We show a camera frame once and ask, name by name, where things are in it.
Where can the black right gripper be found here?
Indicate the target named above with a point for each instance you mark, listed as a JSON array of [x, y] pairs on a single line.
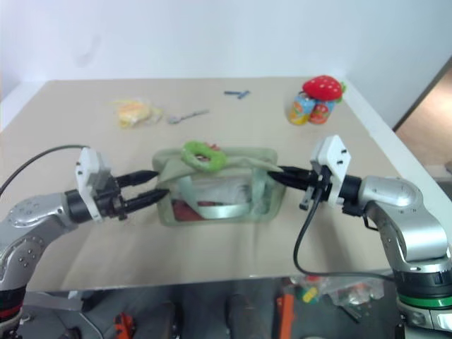
[[316, 182]]

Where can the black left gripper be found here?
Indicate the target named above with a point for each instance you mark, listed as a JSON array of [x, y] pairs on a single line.
[[110, 202]]

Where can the green transparent zipper pouch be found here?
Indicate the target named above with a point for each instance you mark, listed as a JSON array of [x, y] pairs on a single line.
[[219, 208]]

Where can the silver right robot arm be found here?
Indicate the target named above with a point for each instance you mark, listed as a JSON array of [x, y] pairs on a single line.
[[399, 208]]

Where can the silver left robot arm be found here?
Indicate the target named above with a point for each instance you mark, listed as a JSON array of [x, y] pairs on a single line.
[[31, 219]]

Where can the red strawberry plush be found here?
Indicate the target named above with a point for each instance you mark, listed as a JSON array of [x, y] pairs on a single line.
[[323, 86]]

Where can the red drink can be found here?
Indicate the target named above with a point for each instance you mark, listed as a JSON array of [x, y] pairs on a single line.
[[322, 113]]

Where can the yellow snack bag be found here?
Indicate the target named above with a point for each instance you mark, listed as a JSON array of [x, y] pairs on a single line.
[[132, 113]]

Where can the small silver spoon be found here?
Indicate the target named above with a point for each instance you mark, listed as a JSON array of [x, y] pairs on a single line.
[[183, 117]]

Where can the blue stick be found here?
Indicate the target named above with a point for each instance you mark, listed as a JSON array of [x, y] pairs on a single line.
[[231, 93]]

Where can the clear plastic bag of items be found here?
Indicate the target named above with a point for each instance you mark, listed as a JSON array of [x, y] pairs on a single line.
[[346, 287]]

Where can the small orange black device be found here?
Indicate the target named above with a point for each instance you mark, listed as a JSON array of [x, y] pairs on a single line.
[[123, 323]]

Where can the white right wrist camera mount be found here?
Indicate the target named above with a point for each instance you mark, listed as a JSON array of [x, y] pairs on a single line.
[[335, 155]]

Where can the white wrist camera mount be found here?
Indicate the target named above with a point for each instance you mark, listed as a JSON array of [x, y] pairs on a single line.
[[335, 155], [86, 169]]

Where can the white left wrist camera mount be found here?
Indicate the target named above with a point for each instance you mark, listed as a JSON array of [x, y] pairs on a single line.
[[86, 169]]

